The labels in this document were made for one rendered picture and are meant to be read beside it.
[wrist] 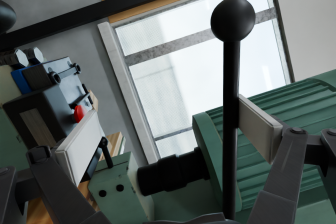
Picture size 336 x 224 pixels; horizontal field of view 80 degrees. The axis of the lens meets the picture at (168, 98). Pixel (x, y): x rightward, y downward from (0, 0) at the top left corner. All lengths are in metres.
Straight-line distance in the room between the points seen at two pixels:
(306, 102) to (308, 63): 1.67
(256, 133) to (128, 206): 0.28
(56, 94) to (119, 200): 0.21
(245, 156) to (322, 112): 0.13
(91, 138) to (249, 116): 0.13
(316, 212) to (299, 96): 0.19
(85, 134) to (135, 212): 0.26
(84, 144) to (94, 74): 1.57
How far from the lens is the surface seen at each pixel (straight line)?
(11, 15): 0.41
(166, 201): 0.47
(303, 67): 2.01
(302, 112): 0.35
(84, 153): 0.17
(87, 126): 0.18
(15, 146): 0.30
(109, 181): 0.36
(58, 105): 0.27
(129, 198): 0.38
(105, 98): 1.73
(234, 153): 0.21
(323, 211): 0.46
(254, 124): 0.17
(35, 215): 0.34
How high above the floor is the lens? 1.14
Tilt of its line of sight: 1 degrees down
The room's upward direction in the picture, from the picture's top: 72 degrees clockwise
